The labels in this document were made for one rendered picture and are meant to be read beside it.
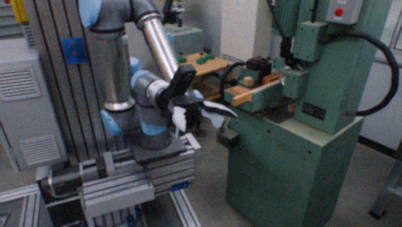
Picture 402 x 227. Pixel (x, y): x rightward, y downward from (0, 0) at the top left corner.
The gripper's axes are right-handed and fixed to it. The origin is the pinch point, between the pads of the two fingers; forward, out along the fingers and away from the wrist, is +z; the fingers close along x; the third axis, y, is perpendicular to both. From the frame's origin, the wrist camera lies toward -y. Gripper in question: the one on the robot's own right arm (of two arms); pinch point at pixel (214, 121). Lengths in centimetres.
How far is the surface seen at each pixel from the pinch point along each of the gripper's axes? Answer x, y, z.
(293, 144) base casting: -78, 40, -23
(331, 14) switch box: -75, -21, -22
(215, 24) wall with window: -219, 18, -256
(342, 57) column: -83, -5, -16
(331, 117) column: -87, 23, -14
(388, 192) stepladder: -153, 80, 6
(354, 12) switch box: -76, -23, -14
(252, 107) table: -69, 27, -46
